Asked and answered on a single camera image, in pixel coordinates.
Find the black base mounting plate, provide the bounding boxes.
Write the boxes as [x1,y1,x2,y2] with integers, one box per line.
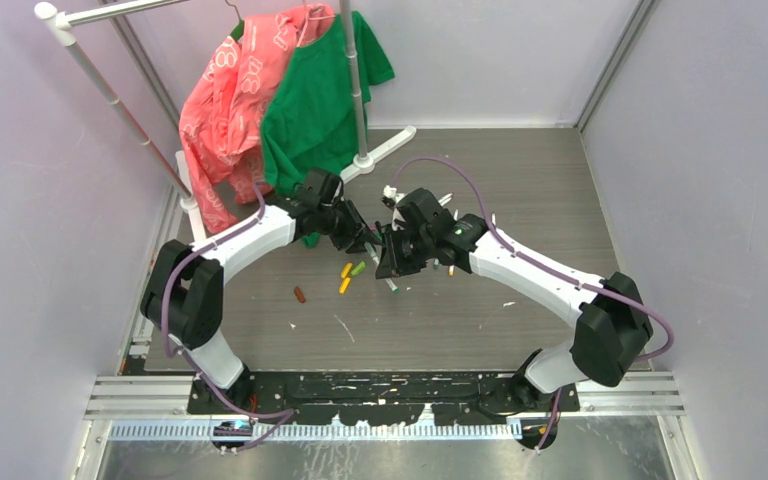
[188,369,581,429]

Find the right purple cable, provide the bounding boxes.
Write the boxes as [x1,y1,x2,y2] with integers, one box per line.
[390,156,677,455]

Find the yellow pen cap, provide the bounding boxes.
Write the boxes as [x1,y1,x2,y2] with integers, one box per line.
[341,263,353,279]
[338,277,351,294]

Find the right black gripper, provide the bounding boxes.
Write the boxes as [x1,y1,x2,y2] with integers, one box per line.
[378,222,434,279]

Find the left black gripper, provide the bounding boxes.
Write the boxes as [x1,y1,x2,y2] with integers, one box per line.
[318,198,382,254]

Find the grey clear cap marker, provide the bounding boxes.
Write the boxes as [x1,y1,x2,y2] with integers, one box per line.
[364,243,401,295]

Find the pink patterned shirt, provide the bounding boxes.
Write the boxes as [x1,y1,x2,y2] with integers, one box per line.
[178,3,336,234]

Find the brown pen cap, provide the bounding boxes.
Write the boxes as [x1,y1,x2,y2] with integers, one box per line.
[294,286,306,304]

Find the white clothes rack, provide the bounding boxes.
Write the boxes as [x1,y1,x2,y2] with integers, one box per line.
[32,0,418,243]

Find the small marker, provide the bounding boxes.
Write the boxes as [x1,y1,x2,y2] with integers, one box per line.
[438,193,453,206]

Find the light green pen cap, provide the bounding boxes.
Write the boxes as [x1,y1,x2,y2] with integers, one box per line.
[350,261,366,276]

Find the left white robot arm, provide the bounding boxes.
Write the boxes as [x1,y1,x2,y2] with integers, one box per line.
[139,168,380,413]

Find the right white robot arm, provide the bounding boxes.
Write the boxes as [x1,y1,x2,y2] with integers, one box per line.
[376,186,653,411]

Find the green t-shirt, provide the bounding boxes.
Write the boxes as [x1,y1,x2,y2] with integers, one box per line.
[259,9,397,250]

